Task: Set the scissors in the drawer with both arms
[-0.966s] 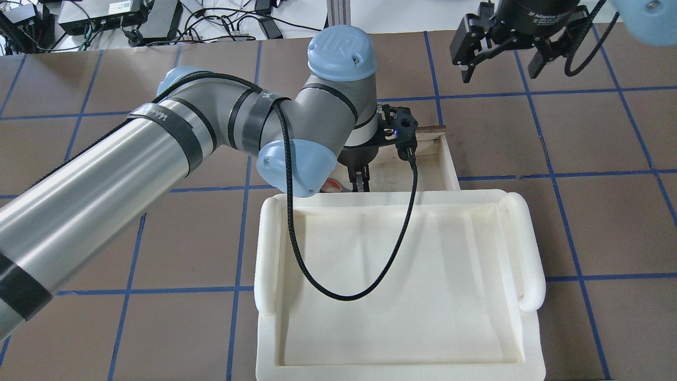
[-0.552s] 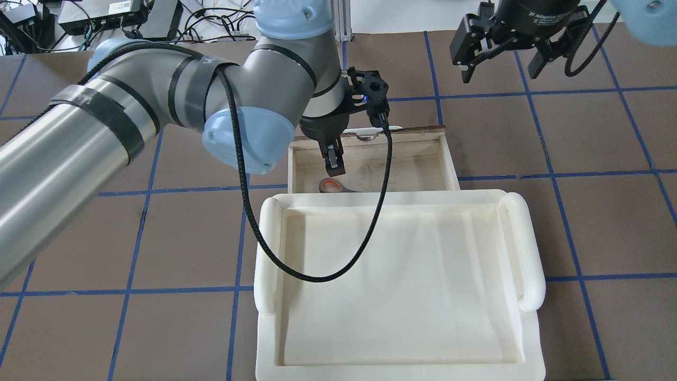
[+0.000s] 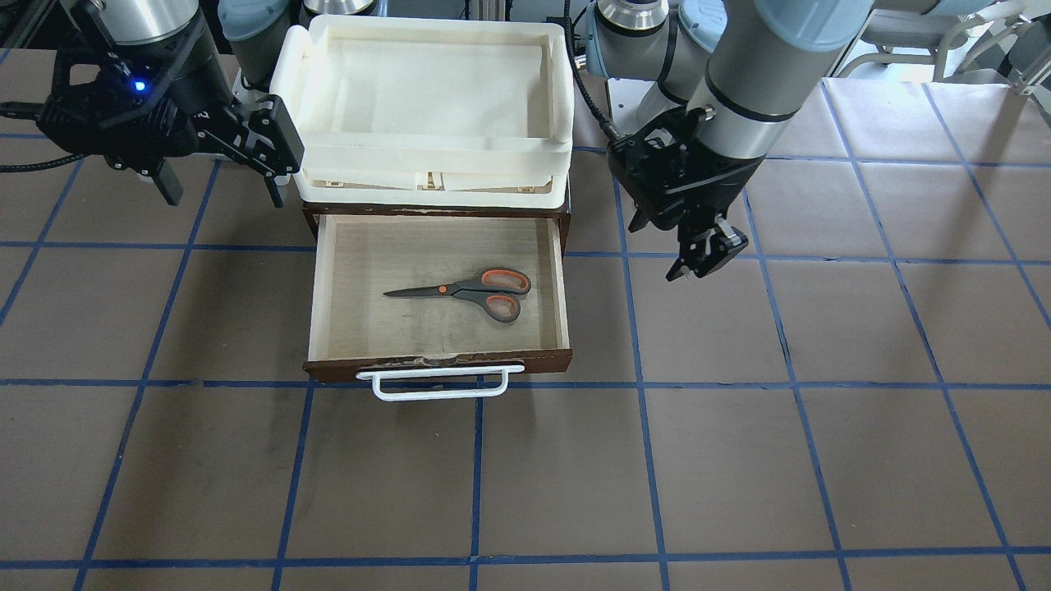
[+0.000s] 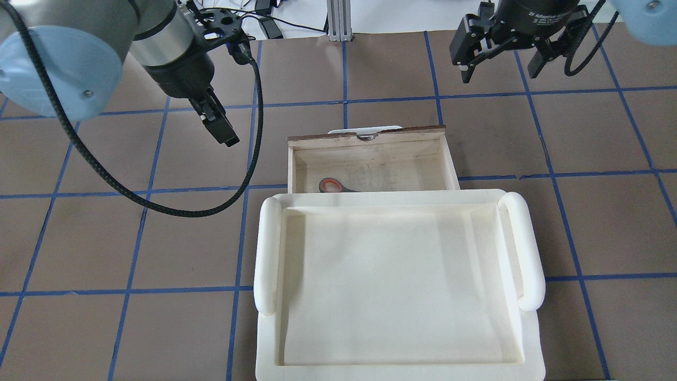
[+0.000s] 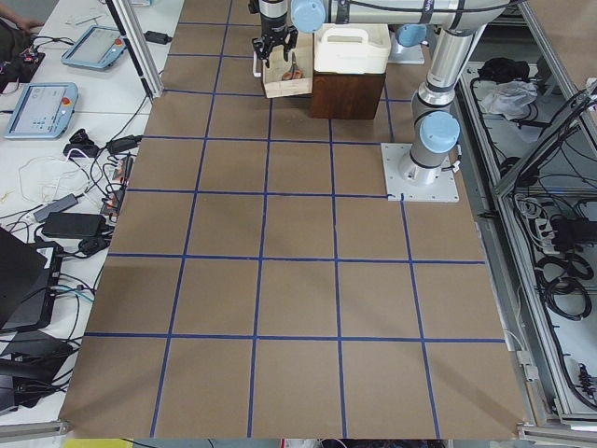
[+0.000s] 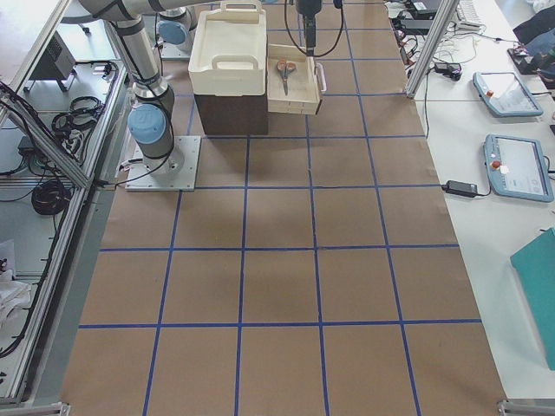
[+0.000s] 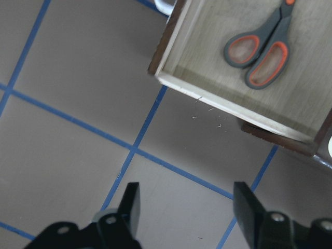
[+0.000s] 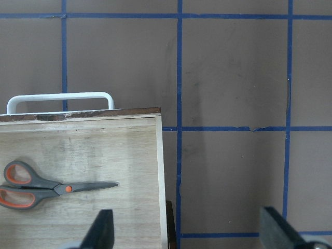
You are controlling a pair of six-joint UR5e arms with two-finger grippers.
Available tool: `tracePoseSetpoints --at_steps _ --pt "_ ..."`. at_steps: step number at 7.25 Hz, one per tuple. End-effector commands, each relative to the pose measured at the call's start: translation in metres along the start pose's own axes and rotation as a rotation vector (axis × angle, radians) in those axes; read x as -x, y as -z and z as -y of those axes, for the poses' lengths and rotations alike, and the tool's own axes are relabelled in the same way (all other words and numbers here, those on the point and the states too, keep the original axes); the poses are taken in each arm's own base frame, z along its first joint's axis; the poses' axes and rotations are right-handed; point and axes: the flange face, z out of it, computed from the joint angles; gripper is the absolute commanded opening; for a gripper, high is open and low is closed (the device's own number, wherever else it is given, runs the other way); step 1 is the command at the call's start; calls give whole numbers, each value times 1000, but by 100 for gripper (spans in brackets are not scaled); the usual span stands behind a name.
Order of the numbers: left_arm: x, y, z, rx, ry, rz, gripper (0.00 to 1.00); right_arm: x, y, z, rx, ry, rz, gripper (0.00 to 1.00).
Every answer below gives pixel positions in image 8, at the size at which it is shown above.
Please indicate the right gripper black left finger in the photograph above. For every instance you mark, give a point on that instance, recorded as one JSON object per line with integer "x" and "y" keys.
{"x": 101, "y": 233}

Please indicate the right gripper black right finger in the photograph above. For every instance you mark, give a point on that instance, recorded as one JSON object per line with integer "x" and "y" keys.
{"x": 276, "y": 232}

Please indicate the wooden drawer with brown front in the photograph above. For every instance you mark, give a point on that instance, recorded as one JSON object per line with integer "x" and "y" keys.
{"x": 123, "y": 146}

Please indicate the grey orange scissors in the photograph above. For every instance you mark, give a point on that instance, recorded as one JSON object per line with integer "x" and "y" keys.
{"x": 27, "y": 189}

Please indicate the white drawer handle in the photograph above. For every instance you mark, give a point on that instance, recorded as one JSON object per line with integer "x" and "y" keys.
{"x": 14, "y": 101}

